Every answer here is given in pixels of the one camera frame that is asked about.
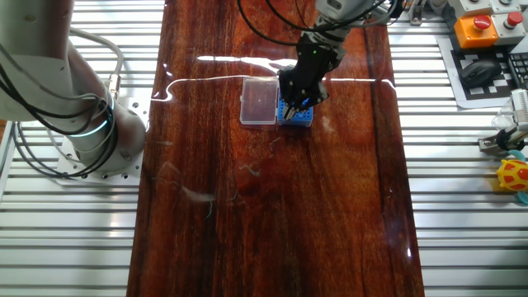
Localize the thick gray robot cable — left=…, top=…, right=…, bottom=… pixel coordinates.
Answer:
left=68, top=25, right=125, bottom=102

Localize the checkerboard marker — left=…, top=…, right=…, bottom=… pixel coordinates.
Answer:
left=436, top=35, right=519, bottom=111

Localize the black keyboard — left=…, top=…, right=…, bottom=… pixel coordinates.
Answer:
left=507, top=45, right=528, bottom=90

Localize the black base cable loop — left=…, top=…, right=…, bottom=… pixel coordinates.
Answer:
left=0, top=40, right=121, bottom=181

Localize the long silver depth camera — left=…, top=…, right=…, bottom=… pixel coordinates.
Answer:
left=510, top=88, right=528, bottom=133

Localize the large glossy wooden board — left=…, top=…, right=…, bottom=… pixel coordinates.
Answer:
left=125, top=0, right=426, bottom=297

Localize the black computer mouse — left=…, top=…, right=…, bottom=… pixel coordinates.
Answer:
left=460, top=56, right=504, bottom=89

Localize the small silver camera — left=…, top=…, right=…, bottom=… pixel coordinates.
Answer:
left=478, top=127, right=528, bottom=156

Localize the blue pipette tip holder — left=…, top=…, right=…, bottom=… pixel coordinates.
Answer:
left=276, top=92, right=314, bottom=128

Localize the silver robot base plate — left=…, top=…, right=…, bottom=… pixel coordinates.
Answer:
left=55, top=97, right=150, bottom=186

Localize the small silver bracket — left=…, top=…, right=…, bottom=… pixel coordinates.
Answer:
left=409, top=0, right=427, bottom=27

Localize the clear plastic box lid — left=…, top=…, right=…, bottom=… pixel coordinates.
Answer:
left=239, top=77, right=281, bottom=126

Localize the clear plastic piece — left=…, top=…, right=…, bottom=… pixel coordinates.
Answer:
left=490, top=107, right=516, bottom=130

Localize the red button orange box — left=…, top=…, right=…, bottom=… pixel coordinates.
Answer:
left=453, top=14, right=501, bottom=50

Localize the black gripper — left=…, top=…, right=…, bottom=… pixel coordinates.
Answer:
left=278, top=32, right=346, bottom=122

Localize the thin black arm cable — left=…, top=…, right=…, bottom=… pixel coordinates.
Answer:
left=264, top=0, right=399, bottom=34

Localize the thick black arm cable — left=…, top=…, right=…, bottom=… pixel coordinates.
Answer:
left=237, top=0, right=302, bottom=47

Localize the yellow red toy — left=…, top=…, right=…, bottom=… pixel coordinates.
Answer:
left=496, top=148, right=528, bottom=206

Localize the gray box red button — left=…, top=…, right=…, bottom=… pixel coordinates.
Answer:
left=491, top=11, right=528, bottom=46

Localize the gray box black knob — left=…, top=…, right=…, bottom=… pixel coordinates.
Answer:
left=490, top=0, right=523, bottom=14
left=448, top=0, right=496, bottom=17

